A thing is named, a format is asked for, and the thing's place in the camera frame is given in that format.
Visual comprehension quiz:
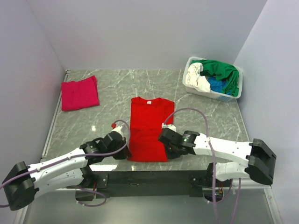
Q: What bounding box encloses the red t-shirt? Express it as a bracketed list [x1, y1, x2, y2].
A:
[129, 97, 175, 162]

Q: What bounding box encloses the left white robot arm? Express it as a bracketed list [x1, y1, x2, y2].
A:
[1, 131, 128, 211]

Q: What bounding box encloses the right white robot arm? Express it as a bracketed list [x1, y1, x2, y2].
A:
[158, 128, 277, 186]

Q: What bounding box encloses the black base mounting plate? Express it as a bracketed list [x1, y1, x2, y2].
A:
[79, 170, 212, 197]

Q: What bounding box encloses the folded magenta t-shirt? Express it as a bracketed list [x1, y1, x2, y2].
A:
[61, 76, 100, 112]

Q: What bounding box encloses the white t-shirt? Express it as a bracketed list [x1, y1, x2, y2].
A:
[185, 63, 211, 93]

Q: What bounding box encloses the blue t-shirt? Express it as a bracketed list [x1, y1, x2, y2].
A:
[207, 77, 231, 95]

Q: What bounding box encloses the white plastic laundry basket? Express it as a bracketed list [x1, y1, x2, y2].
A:
[182, 56, 243, 102]

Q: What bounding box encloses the green t-shirt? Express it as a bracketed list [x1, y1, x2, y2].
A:
[190, 59, 240, 97]

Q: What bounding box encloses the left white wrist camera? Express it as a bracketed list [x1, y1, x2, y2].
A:
[111, 123, 124, 136]

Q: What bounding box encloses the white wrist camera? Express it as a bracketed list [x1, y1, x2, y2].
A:
[162, 123, 177, 132]
[111, 123, 124, 136]

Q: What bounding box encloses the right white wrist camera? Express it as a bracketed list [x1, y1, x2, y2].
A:
[162, 123, 177, 132]

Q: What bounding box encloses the aluminium frame rail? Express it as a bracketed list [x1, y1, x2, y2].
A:
[55, 179, 272, 191]

